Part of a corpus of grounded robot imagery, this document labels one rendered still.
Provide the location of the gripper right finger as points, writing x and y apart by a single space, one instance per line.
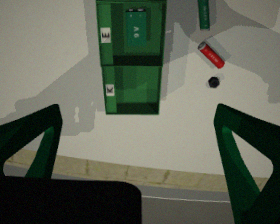
243 191

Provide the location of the red battery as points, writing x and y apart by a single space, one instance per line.
211 55

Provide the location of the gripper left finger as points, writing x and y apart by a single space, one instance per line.
18 133

